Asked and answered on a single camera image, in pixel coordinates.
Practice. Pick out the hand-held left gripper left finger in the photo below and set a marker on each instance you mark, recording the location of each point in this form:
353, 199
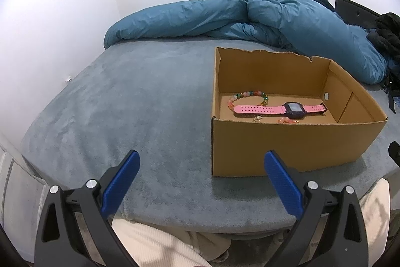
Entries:
122, 182

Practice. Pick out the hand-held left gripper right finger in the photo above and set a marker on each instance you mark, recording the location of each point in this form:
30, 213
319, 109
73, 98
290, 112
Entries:
281, 182

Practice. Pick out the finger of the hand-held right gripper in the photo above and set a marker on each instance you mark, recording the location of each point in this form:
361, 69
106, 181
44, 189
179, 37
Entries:
395, 152

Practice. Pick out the brown cardboard box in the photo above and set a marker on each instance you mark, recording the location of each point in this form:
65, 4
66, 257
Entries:
281, 145

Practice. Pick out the pink digital watch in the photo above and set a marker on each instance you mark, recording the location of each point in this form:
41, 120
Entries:
250, 110

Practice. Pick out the person's cream trousers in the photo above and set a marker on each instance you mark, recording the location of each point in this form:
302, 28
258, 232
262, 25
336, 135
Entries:
162, 248

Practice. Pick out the white cabinet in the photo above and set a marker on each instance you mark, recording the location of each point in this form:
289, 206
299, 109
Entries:
15, 185

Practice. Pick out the black clothes pile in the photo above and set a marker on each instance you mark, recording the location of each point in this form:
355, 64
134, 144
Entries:
387, 35

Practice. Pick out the black headboard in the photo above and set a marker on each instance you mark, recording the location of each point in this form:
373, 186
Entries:
353, 10

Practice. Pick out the blue duvet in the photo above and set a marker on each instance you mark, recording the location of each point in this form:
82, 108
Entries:
281, 16

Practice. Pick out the white wall socket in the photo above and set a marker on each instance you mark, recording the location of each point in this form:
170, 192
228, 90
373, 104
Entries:
67, 78

